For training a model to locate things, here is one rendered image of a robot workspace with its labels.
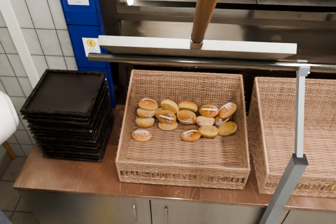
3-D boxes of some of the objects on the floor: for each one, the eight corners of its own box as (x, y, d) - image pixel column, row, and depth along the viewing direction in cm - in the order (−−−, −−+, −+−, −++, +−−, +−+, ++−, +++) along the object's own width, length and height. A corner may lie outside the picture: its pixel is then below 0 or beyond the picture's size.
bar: (124, 209, 181) (89, 49, 101) (334, 225, 174) (477, 66, 94) (113, 264, 158) (58, 114, 78) (355, 285, 151) (567, 143, 71)
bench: (77, 160, 208) (56, 101, 168) (433, 183, 194) (501, 125, 155) (47, 242, 166) (10, 189, 127) (496, 279, 153) (611, 233, 113)
